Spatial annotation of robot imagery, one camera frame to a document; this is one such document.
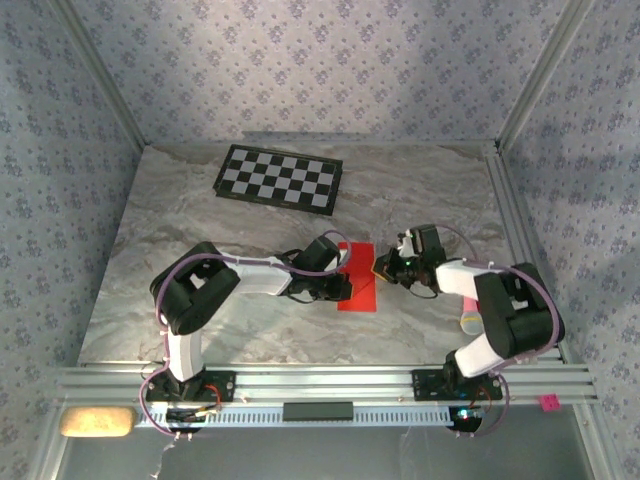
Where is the aluminium frame post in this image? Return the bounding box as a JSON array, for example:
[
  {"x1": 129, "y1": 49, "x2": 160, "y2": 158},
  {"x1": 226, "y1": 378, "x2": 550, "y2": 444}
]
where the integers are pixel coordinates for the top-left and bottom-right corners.
[
  {"x1": 49, "y1": 0, "x2": 149, "y2": 149},
  {"x1": 497, "y1": 0, "x2": 597, "y2": 149}
]

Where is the yellow sponge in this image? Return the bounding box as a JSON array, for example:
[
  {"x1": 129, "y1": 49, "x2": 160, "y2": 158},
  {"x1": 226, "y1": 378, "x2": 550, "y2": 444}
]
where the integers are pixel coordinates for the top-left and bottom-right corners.
[{"x1": 58, "y1": 405, "x2": 139, "y2": 439}]

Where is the thin aluminium bar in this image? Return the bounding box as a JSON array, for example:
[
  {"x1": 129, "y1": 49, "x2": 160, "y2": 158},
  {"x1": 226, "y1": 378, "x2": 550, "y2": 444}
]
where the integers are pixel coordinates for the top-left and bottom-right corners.
[{"x1": 142, "y1": 130, "x2": 501, "y2": 151}]

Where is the purple cable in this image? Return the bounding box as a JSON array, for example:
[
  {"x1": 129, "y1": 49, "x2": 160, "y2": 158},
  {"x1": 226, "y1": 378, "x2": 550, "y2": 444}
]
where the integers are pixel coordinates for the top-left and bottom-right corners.
[
  {"x1": 434, "y1": 224, "x2": 560, "y2": 440},
  {"x1": 138, "y1": 229, "x2": 354, "y2": 442}
]

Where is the aluminium frame leg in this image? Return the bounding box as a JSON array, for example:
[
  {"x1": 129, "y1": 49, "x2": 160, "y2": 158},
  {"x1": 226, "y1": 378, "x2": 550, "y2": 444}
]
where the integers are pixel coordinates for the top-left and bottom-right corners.
[
  {"x1": 27, "y1": 404, "x2": 69, "y2": 480},
  {"x1": 573, "y1": 404, "x2": 620, "y2": 480}
]

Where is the red paper sheet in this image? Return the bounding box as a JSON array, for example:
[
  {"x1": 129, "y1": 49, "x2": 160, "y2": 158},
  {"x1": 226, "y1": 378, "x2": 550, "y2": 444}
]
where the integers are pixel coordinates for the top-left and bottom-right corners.
[{"x1": 337, "y1": 241, "x2": 377, "y2": 313}]

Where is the black white checkerboard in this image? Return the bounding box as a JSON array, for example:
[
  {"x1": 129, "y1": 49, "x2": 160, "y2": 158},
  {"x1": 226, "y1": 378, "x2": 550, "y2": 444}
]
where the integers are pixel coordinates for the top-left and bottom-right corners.
[{"x1": 212, "y1": 143, "x2": 345, "y2": 217}]

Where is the white pink cylinder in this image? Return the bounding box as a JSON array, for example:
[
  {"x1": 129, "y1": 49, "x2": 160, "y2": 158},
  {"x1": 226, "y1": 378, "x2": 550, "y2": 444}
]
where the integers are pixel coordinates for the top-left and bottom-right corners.
[{"x1": 458, "y1": 296, "x2": 485, "y2": 336}]

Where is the black electronics box with wires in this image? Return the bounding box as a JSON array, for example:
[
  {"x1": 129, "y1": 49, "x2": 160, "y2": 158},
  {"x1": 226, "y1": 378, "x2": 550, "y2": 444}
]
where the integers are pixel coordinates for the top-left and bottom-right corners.
[{"x1": 164, "y1": 382, "x2": 224, "y2": 434}]

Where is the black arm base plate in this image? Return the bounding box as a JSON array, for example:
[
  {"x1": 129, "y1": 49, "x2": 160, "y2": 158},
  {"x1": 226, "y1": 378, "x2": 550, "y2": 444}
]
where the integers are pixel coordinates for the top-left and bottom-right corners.
[
  {"x1": 410, "y1": 368, "x2": 504, "y2": 402},
  {"x1": 144, "y1": 370, "x2": 237, "y2": 404}
]

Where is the black rectangular box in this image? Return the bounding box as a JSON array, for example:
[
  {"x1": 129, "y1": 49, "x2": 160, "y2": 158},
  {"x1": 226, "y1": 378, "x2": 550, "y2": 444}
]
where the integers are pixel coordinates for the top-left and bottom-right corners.
[{"x1": 282, "y1": 401, "x2": 355, "y2": 423}]

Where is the circuit board with green light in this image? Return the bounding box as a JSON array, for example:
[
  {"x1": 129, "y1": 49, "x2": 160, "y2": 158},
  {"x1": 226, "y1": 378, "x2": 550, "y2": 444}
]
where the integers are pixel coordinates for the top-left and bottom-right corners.
[{"x1": 448, "y1": 385, "x2": 491, "y2": 432}]

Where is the wide aluminium extrusion rail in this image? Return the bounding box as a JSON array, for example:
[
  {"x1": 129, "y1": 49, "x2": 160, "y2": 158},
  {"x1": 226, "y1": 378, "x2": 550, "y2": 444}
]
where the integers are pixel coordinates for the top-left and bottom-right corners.
[{"x1": 52, "y1": 364, "x2": 600, "y2": 406}]

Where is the aluminium table edge rail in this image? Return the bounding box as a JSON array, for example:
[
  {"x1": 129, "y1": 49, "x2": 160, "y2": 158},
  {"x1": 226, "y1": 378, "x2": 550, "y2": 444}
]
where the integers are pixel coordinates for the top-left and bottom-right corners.
[{"x1": 482, "y1": 149, "x2": 571, "y2": 364}]

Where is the white slotted cable duct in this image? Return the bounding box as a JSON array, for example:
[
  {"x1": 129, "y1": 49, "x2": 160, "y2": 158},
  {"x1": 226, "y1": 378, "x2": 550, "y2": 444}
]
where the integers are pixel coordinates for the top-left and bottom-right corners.
[{"x1": 134, "y1": 403, "x2": 459, "y2": 430}]

